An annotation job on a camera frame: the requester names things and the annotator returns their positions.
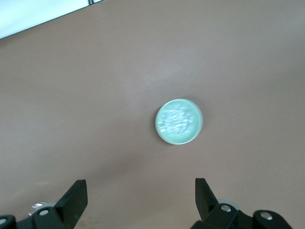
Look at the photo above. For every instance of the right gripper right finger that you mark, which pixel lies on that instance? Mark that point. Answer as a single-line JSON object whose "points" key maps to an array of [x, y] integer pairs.
{"points": [[205, 202]]}

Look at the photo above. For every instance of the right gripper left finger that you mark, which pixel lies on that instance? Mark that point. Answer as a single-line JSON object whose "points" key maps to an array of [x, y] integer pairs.
{"points": [[74, 200]]}

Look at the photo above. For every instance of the clear ice cubes pile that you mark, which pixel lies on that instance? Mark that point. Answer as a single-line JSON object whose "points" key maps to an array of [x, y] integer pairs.
{"points": [[177, 119]]}

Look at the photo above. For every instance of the pale green ceramic bowl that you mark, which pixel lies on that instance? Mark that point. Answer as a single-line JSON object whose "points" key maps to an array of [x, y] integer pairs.
{"points": [[181, 139]]}

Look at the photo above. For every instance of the brown table cover sheet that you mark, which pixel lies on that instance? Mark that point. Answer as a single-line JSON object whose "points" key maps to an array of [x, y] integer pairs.
{"points": [[95, 107]]}

